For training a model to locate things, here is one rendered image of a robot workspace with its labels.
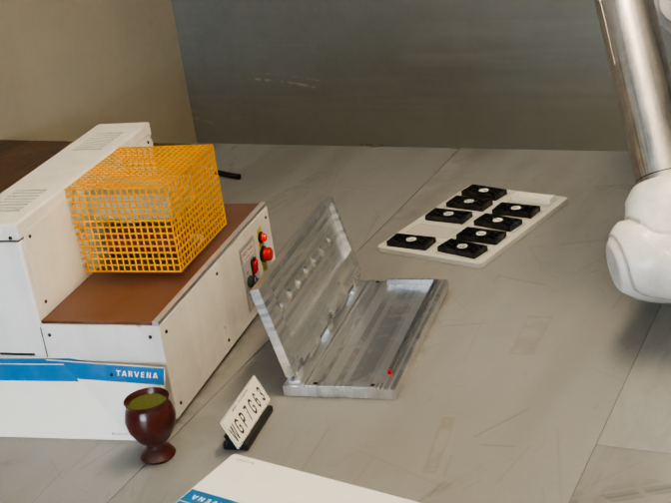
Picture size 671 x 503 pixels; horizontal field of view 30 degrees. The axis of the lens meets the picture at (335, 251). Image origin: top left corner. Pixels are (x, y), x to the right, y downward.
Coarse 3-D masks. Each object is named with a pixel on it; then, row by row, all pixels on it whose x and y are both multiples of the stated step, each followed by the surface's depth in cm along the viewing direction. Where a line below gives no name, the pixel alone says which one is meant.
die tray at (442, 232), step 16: (512, 192) 298; (448, 208) 294; (544, 208) 286; (416, 224) 287; (432, 224) 286; (448, 224) 285; (464, 224) 283; (528, 224) 279; (512, 240) 271; (416, 256) 272; (432, 256) 269; (448, 256) 268; (480, 256) 265
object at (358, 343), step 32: (352, 288) 255; (384, 288) 254; (416, 288) 252; (352, 320) 243; (384, 320) 241; (320, 352) 232; (352, 352) 230; (384, 352) 229; (416, 352) 230; (288, 384) 222; (320, 384) 220; (352, 384) 219; (384, 384) 217
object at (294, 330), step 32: (320, 224) 248; (288, 256) 229; (320, 256) 244; (352, 256) 256; (256, 288) 216; (288, 288) 229; (320, 288) 241; (288, 320) 225; (320, 320) 235; (288, 352) 220
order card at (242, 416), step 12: (252, 384) 217; (240, 396) 212; (252, 396) 215; (264, 396) 218; (240, 408) 211; (252, 408) 214; (264, 408) 217; (228, 420) 207; (240, 420) 209; (252, 420) 212; (228, 432) 205; (240, 432) 208; (240, 444) 207
